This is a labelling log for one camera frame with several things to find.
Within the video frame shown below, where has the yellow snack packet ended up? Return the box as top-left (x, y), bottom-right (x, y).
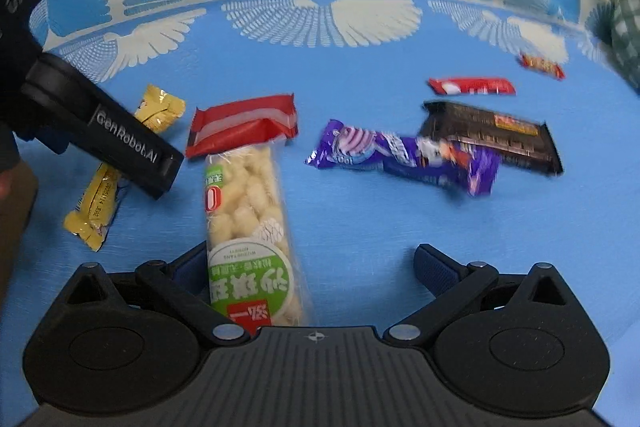
top-left (63, 84), bottom-right (186, 253)

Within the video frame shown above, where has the clear rice puff snack packet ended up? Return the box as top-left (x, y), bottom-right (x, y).
top-left (202, 142), bottom-right (308, 328)

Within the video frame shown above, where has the blue fan-print sheet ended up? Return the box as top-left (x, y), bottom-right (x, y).
top-left (0, 0), bottom-right (640, 348)

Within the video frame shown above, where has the dark brown chocolate bar packet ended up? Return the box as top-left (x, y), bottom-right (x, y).
top-left (419, 101), bottom-right (564, 178)

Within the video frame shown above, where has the red and white snack packet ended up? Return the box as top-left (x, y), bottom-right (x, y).
top-left (185, 93), bottom-right (299, 158)

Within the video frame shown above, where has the slim red snack packet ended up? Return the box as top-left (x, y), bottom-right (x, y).
top-left (427, 77), bottom-right (517, 96)

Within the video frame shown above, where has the small red orange snack packet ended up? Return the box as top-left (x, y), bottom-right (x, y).
top-left (517, 52), bottom-right (566, 81)

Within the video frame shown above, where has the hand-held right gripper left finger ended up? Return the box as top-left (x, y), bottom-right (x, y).
top-left (52, 241), bottom-right (251, 348)

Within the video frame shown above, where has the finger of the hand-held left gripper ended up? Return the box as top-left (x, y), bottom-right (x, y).
top-left (65, 77), bottom-right (185, 200)

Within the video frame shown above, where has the green checked cloth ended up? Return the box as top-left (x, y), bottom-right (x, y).
top-left (607, 0), bottom-right (640, 95)

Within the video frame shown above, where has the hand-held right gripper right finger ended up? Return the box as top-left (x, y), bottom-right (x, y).
top-left (382, 243), bottom-right (581, 348)

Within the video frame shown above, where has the purple snack packet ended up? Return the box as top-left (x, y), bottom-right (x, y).
top-left (305, 119), bottom-right (501, 198)

